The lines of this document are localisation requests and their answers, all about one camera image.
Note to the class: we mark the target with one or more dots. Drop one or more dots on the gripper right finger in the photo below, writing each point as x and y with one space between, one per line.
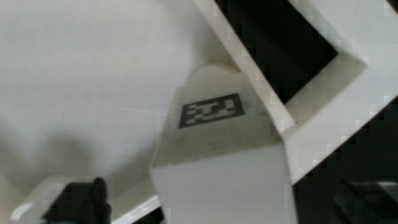
365 203

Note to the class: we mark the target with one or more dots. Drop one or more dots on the white obstacle fence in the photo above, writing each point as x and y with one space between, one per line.
354 86

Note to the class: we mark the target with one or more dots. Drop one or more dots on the white leg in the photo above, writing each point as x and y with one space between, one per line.
219 168

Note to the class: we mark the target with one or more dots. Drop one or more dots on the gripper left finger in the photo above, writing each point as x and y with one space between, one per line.
68 201

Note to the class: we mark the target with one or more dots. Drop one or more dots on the white square tabletop part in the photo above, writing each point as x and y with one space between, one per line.
97 58

